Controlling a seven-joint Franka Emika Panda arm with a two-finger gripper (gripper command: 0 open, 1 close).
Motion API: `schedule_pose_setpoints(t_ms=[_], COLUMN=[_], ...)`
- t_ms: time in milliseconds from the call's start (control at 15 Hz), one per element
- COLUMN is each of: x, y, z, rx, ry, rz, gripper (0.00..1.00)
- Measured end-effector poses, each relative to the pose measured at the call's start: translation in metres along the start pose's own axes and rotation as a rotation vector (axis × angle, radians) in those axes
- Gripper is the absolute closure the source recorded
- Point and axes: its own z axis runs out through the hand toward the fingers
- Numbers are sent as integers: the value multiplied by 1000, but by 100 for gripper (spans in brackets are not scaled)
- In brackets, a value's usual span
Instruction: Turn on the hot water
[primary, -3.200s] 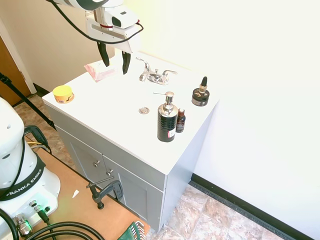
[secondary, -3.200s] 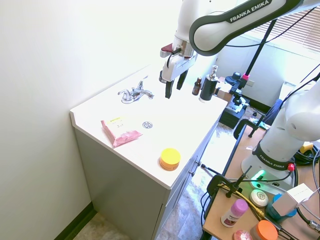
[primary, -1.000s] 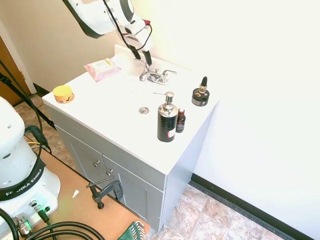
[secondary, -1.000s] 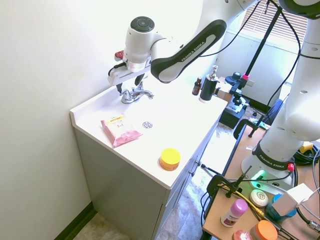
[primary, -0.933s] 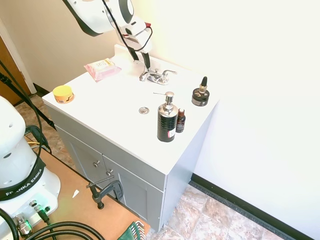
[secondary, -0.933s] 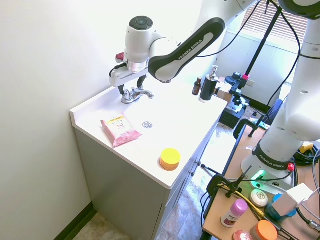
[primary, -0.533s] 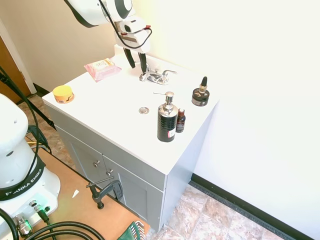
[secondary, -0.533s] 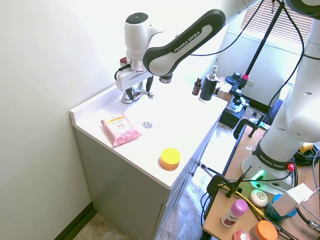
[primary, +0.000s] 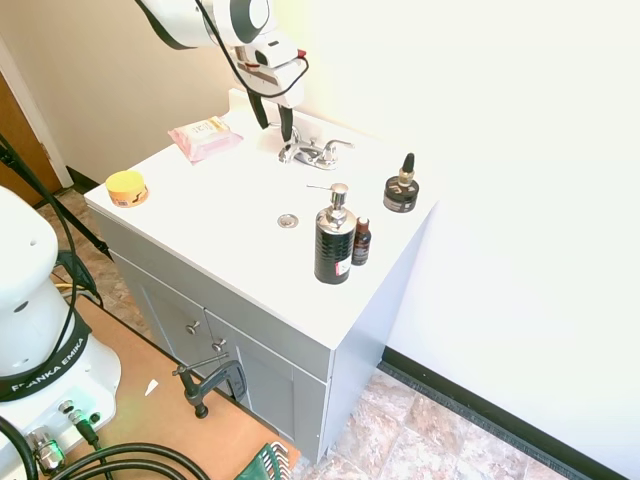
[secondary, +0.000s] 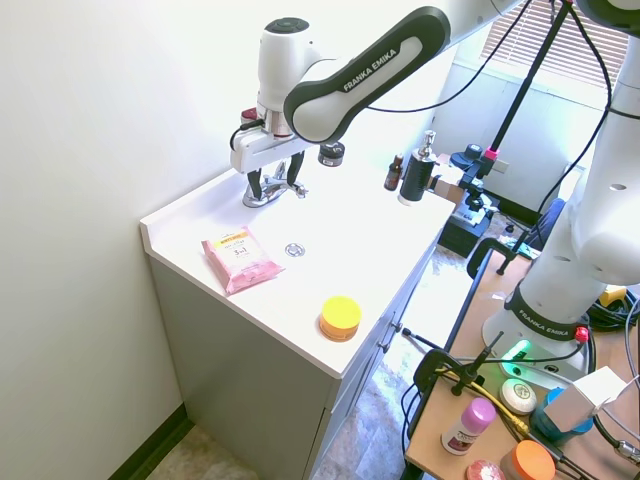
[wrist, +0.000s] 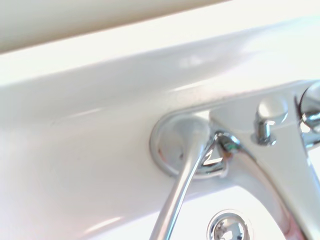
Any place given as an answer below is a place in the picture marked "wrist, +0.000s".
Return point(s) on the chrome faucet spout body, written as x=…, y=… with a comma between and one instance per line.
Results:
x=262, y=170

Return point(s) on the chrome faucet lift rod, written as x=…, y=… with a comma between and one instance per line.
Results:
x=272, y=107

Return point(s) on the white vanity top with sink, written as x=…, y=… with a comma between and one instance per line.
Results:
x=75, y=125

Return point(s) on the chrome sink drain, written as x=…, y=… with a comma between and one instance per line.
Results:
x=230, y=230

